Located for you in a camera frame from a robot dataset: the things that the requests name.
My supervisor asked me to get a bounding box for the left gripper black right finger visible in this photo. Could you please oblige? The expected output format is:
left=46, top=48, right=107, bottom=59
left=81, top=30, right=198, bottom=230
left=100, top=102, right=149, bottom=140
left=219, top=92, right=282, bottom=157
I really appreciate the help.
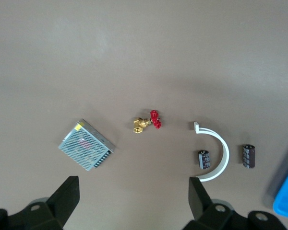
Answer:
left=182, top=177, right=286, bottom=230

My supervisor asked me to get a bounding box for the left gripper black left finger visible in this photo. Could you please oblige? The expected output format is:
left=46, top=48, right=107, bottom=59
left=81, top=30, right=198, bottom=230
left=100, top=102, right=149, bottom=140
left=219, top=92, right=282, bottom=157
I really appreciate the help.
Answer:
left=0, top=176, right=81, bottom=230

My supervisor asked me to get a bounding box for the white half-round pipe clamp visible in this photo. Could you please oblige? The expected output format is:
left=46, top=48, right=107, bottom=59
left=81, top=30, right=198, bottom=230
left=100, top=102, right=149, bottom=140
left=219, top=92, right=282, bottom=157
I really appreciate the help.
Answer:
left=193, top=121, right=230, bottom=183

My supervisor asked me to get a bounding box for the metal mesh power supply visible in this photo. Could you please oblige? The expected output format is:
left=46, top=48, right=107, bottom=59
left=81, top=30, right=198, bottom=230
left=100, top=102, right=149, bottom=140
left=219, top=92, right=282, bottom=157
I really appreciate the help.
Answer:
left=58, top=119, right=116, bottom=172

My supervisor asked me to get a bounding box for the brass valve red handwheel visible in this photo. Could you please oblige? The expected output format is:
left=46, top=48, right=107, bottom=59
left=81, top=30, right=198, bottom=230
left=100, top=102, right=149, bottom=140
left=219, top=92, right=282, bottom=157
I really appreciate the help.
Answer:
left=132, top=109, right=163, bottom=134

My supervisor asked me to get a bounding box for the brown table cover mat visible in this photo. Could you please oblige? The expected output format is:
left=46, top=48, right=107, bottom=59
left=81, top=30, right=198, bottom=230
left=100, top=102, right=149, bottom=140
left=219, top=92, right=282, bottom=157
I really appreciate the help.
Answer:
left=0, top=0, right=288, bottom=230

